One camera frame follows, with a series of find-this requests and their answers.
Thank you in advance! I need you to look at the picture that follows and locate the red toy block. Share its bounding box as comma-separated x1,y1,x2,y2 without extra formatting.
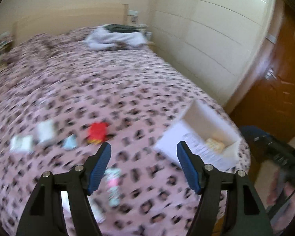
87,122,108,144

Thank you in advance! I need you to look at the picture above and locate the clear cotton swab box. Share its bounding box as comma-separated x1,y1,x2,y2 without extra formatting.
37,119,56,144

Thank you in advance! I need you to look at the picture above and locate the pink leopard print blanket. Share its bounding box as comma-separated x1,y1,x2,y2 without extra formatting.
0,27,252,236

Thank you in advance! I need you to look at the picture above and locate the dark folded garment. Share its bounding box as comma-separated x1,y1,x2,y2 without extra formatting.
104,24,139,34

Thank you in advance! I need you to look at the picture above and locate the floral hand cream tube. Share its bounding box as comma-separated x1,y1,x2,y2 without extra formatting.
105,168,121,207

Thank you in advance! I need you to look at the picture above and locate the beige wooden headboard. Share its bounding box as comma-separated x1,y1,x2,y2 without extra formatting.
13,3,128,45

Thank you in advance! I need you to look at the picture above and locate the silver door handle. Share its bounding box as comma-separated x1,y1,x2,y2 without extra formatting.
264,69,277,80

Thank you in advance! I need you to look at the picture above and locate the white folded clothes pile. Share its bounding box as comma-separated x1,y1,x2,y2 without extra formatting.
84,25,148,51

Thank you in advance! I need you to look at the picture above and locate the brown wooden door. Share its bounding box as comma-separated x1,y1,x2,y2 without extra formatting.
230,5,295,143

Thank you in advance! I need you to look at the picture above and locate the white cardboard box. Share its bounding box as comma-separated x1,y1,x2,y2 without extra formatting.
154,100,242,171

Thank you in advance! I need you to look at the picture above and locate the white plastic wipes packet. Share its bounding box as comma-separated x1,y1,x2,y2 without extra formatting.
10,135,33,153

